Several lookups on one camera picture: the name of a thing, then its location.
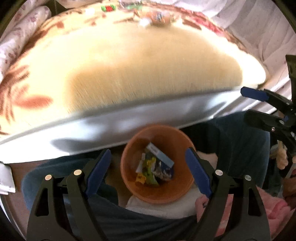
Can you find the pink cloth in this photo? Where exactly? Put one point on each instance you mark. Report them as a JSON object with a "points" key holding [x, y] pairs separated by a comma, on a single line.
{"points": [[275, 206]]}

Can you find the green and white snack wrapper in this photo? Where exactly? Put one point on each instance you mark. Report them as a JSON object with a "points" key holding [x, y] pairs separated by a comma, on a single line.
{"points": [[150, 171]]}

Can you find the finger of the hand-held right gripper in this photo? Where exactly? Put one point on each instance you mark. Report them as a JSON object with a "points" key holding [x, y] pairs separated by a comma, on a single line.
{"points": [[253, 93], [263, 120]]}

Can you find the white cloth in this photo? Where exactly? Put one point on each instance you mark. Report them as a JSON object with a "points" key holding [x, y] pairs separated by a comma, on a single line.
{"points": [[161, 208]]}

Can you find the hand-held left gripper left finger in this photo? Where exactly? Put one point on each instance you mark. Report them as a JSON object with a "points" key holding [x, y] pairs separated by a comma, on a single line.
{"points": [[99, 171]]}

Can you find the dark blue barcode packet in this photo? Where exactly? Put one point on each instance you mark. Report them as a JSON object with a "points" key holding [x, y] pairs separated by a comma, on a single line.
{"points": [[164, 170]]}

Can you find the sheer white petal-print curtain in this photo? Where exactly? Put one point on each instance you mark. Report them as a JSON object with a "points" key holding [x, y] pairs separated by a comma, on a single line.
{"points": [[261, 34]]}

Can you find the person's dark blue jeans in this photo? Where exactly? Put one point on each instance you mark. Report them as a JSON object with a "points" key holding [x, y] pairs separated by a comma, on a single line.
{"points": [[231, 143]]}

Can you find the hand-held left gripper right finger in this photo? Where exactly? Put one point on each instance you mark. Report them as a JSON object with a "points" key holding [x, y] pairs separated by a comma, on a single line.
{"points": [[198, 173]]}

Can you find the orange plastic bin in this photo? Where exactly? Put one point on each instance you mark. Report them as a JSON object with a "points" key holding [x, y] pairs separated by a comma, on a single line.
{"points": [[175, 192]]}

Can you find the rolled pink floral quilt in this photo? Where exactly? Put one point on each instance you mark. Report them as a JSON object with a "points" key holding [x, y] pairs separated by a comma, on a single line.
{"points": [[17, 34]]}

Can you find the yellow floral plush blanket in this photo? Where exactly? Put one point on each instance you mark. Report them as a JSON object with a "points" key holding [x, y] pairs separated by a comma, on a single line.
{"points": [[127, 64]]}

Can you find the long blue and white box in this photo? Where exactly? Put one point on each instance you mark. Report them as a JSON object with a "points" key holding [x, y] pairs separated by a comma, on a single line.
{"points": [[160, 154]]}

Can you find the red and green toy car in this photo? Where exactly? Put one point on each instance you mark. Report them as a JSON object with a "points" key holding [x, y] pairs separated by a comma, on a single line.
{"points": [[108, 8]]}

